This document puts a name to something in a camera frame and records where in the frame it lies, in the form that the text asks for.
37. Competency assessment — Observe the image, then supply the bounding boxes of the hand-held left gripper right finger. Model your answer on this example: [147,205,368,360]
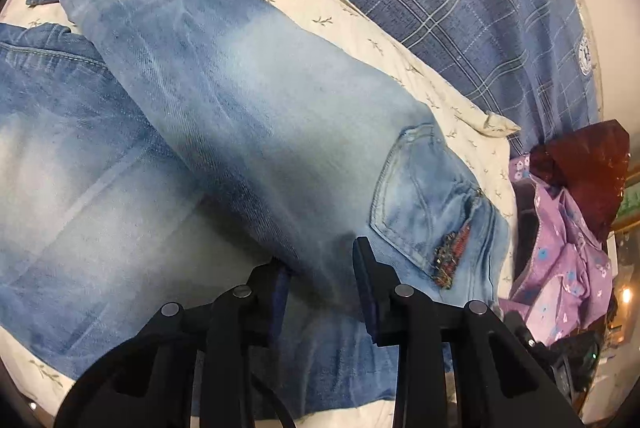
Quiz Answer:
[352,235,586,428]

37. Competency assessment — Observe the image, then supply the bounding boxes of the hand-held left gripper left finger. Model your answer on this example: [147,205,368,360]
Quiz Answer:
[52,255,301,428]

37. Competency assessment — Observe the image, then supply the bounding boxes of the blue denim pants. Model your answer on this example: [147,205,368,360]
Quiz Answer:
[0,0,511,421]

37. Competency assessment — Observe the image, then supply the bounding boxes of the purple floral garment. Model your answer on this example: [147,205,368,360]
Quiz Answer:
[500,150,613,349]

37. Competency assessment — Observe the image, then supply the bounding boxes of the dark red cloth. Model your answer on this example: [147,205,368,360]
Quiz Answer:
[530,119,631,241]

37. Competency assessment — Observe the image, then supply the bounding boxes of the cream leaf-print blanket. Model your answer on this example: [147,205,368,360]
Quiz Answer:
[0,0,523,428]

